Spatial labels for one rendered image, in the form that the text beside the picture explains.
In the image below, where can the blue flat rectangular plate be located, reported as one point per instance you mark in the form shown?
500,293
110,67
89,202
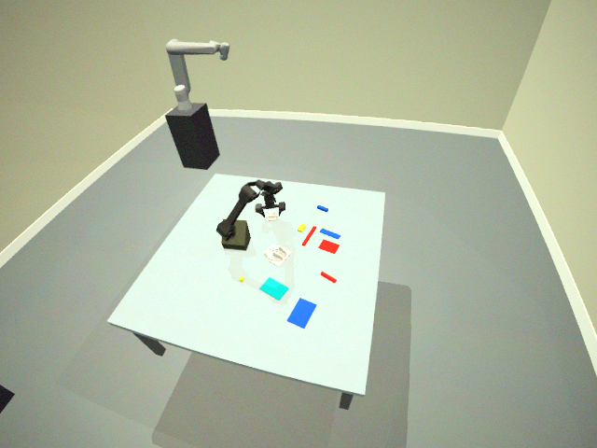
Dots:
301,313

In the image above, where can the blue flat bar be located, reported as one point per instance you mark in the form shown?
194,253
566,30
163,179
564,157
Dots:
329,233

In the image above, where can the cyan flat rectangular plate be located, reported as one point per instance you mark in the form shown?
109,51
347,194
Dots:
273,288

